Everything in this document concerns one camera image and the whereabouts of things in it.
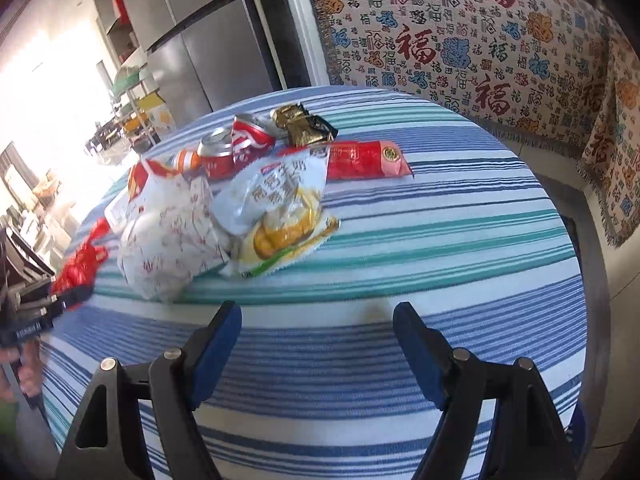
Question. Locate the printed blanket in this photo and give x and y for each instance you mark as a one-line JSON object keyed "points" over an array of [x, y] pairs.
{"points": [[617, 160], [440, 35]]}

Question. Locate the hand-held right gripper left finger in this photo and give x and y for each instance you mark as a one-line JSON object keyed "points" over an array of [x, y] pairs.
{"points": [[216, 350]]}

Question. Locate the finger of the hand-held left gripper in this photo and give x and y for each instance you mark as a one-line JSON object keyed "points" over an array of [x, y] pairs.
{"points": [[70, 300]]}

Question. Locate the stainless steel refrigerator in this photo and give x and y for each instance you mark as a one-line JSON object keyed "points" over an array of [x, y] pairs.
{"points": [[200, 40]]}

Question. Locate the crushed red soda can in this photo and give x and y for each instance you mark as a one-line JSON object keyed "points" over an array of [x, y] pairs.
{"points": [[252, 139], [217, 157]]}

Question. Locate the striped tablecloth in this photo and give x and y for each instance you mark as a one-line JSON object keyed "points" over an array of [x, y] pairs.
{"points": [[400, 240]]}

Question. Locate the metal storage rack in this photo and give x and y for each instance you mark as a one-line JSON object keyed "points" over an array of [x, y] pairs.
{"points": [[132, 115]]}

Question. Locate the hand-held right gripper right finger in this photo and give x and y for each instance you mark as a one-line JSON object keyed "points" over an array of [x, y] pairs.
{"points": [[419, 355]]}

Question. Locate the person's left hand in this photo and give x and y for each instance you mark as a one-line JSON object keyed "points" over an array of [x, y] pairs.
{"points": [[27, 372]]}

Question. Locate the red plastic bag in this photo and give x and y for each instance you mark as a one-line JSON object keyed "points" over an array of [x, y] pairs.
{"points": [[82, 260]]}

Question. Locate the gold black foil wrapper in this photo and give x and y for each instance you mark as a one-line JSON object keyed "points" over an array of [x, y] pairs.
{"points": [[300, 125]]}

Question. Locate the orange white plastic bag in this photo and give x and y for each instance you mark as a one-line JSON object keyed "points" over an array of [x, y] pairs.
{"points": [[187, 161]]}

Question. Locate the white printed paper bag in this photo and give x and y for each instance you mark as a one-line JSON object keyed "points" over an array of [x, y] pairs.
{"points": [[170, 240]]}

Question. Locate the white yellow snack bag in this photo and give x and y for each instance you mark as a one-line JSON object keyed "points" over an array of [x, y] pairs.
{"points": [[275, 210]]}

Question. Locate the red snack packet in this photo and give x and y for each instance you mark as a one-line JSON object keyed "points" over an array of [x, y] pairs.
{"points": [[360, 160]]}

